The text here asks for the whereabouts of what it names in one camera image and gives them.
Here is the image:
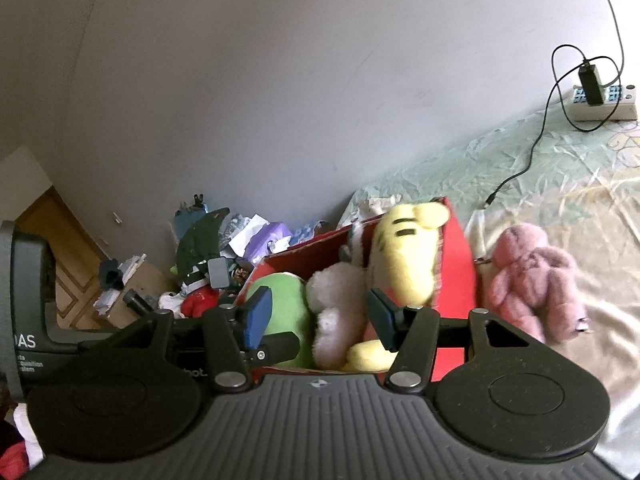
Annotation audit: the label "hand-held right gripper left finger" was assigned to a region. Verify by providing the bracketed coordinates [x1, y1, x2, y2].
[112, 290, 274, 395]

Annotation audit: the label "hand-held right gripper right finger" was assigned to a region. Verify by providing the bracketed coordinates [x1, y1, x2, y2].
[366, 287, 531, 395]

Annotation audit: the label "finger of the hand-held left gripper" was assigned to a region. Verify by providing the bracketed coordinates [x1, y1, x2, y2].
[242, 332, 301, 365]
[206, 256, 239, 291]

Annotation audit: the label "green plush toy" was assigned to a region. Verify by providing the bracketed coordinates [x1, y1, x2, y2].
[244, 271, 317, 369]

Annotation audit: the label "white plush toy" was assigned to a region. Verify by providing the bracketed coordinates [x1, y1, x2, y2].
[304, 224, 374, 372]

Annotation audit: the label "yellow plush toy pink shirt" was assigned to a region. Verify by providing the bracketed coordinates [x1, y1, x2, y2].
[344, 202, 452, 374]

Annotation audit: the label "red cardboard box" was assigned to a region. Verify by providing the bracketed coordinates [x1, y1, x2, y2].
[231, 196, 482, 377]

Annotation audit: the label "dark green cloth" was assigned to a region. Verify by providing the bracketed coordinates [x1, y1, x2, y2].
[174, 206, 232, 282]

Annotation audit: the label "red white cloth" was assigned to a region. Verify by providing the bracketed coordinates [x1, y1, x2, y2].
[179, 284, 222, 319]

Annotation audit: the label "wooden door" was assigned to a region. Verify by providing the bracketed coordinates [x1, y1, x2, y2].
[14, 186, 177, 332]

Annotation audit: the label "small black object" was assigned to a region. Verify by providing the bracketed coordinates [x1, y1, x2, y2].
[98, 258, 124, 291]

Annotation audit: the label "white papers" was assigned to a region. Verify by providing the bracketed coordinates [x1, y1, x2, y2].
[93, 254, 149, 317]

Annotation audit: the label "person's red white clothing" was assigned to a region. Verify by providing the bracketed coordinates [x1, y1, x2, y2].
[0, 401, 47, 480]

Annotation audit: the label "pink plush bear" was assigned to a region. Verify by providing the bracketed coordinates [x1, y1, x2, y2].
[481, 224, 592, 344]

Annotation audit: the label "printed bed sheet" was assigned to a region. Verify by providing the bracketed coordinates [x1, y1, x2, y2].
[339, 104, 640, 477]

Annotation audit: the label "white power strip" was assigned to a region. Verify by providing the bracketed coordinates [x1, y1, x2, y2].
[569, 81, 640, 123]

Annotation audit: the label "black charger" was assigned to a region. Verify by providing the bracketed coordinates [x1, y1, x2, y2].
[578, 61, 607, 108]

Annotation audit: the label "thin black charger cable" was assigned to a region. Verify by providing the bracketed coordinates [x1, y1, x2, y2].
[483, 44, 591, 209]

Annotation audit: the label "black power strip cord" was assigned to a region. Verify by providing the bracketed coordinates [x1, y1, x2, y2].
[562, 0, 627, 133]

